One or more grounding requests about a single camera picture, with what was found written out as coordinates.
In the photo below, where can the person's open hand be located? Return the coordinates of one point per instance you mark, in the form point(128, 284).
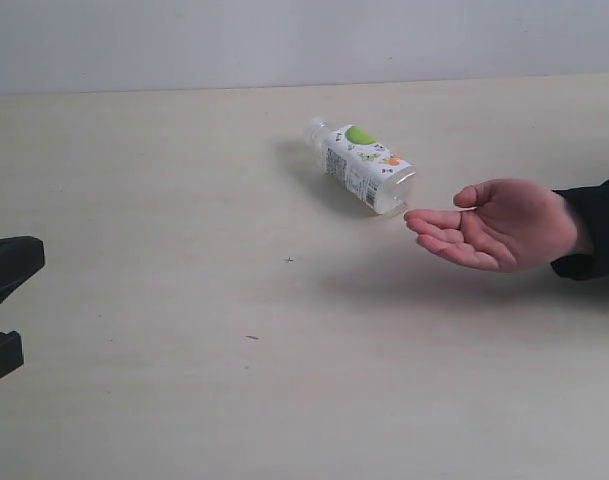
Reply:
point(502, 225)

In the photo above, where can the white fruit label bottle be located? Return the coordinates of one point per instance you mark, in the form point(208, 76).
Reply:
point(362, 165)

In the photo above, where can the black sleeved forearm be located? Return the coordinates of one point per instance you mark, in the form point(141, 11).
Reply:
point(591, 205)

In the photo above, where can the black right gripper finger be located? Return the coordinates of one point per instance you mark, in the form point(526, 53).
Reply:
point(11, 352)

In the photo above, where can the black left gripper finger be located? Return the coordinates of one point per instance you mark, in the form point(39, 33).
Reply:
point(20, 259)

